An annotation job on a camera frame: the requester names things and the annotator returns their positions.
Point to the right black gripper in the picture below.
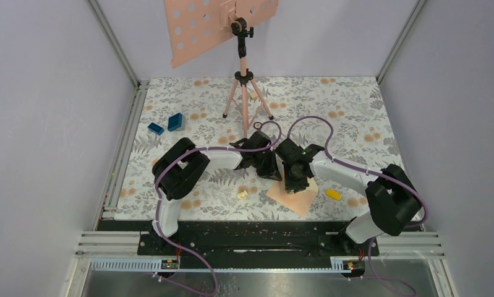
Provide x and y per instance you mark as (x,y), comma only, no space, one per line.
(290,184)

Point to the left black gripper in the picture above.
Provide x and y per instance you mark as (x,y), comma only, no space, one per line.
(271,172)

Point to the tan paper envelope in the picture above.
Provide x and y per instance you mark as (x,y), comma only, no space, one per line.
(299,202)

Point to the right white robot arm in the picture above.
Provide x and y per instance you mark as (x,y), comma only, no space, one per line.
(389,192)

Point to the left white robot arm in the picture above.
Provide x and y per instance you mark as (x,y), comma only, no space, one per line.
(178,171)

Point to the cream chess knight piece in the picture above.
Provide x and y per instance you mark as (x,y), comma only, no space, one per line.
(242,195)

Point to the yellow toy brick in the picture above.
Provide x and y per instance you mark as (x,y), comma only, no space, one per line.
(333,194)

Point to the floral patterned table mat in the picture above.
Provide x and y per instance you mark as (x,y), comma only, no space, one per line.
(348,113)

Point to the large blue toy brick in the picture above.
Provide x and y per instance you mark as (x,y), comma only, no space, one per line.
(176,122)

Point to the small blue toy brick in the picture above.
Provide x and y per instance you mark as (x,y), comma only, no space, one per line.
(156,129)

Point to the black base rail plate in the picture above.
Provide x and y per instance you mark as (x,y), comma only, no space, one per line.
(253,245)

